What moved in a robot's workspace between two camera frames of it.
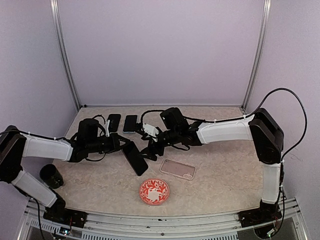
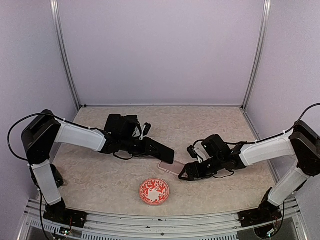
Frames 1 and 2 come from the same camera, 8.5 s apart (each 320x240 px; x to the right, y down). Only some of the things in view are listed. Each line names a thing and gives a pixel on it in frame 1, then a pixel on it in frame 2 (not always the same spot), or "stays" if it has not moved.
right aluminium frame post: [266, 21] stays
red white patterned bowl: [154, 191] stays
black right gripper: [152, 154] -> [189, 167]
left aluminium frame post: [64, 51] stays
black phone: [137, 162] -> [159, 151]
